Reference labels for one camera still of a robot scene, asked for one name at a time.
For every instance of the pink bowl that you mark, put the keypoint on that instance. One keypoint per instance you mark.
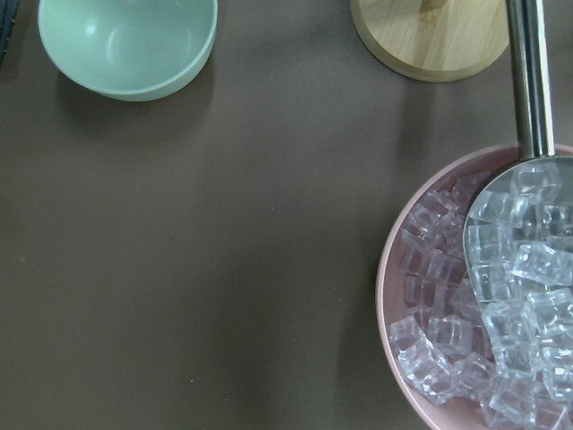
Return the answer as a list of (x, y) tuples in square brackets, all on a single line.
[(394, 286)]

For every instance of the grey folded cloth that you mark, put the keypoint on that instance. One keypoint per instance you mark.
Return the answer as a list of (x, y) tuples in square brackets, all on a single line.
[(9, 10)]

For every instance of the metal ice scoop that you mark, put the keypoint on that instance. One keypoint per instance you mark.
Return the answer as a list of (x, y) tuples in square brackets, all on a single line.
[(518, 231)]

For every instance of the mint green bowl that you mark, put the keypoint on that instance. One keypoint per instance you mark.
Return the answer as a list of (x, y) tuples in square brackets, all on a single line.
[(129, 50)]

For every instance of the clear plastic ice cubes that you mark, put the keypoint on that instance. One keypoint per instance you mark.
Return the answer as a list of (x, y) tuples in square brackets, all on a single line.
[(450, 315)]

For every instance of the wooden cup tree stand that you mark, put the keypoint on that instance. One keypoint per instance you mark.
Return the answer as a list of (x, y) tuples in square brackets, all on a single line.
[(433, 41)]

